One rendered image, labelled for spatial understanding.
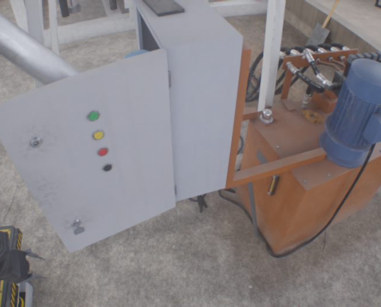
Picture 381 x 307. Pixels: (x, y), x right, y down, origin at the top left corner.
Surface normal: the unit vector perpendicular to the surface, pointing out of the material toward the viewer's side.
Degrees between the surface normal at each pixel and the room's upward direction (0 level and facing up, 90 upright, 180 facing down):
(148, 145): 90
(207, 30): 0
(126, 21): 90
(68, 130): 90
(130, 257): 0
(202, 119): 90
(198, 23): 0
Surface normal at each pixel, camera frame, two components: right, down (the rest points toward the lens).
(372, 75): 0.00, -0.68
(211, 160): 0.32, 0.69
